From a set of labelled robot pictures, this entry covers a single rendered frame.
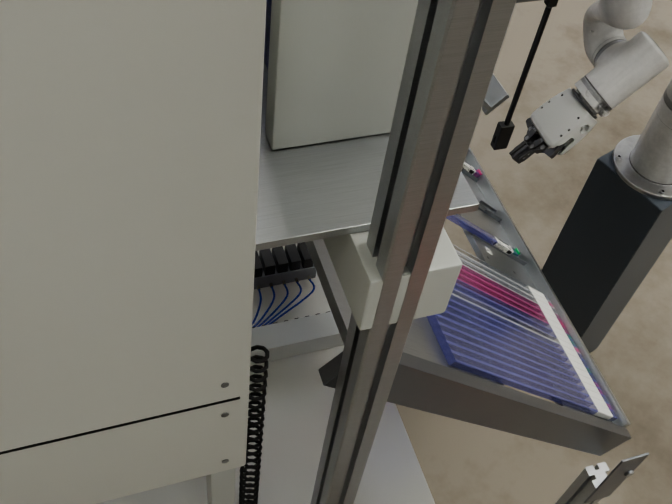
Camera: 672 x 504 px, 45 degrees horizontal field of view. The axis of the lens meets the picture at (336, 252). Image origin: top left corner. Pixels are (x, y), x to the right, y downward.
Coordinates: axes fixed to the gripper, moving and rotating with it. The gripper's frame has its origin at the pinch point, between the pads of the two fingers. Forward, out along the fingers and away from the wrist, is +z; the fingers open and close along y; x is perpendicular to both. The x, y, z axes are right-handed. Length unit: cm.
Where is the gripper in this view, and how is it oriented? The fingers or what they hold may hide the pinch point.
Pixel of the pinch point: (521, 152)
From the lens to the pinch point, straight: 168.3
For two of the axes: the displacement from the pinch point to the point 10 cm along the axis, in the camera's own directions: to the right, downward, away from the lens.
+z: -7.1, 5.8, 4.0
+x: -6.3, -2.8, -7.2
